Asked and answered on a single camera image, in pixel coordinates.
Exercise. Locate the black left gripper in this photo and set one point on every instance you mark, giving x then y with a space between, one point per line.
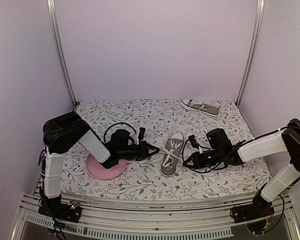
144 153

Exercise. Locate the right aluminium frame post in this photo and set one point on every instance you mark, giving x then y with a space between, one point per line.
260 5

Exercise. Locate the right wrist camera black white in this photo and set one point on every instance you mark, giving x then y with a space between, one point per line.
194 143

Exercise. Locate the aluminium front rail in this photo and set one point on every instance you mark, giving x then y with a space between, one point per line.
199 219

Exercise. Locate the grey sneaker with red sole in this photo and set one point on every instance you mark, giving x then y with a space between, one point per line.
171 154

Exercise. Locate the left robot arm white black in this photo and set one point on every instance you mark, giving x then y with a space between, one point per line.
60 134

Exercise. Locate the left aluminium frame post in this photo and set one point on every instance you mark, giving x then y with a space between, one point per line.
52 13

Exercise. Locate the floral patterned table mat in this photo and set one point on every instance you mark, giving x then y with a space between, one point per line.
143 180

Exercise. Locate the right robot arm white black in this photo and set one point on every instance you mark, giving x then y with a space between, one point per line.
285 140

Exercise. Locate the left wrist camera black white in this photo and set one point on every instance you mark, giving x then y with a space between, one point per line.
139 140

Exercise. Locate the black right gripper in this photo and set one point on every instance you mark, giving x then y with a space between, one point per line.
199 163

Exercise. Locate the pink plastic plate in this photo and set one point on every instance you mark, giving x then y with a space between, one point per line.
97 171

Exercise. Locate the aluminium frame post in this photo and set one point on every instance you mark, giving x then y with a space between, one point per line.
52 13
260 5

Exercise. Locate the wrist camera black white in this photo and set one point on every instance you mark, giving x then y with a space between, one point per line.
194 143
139 140

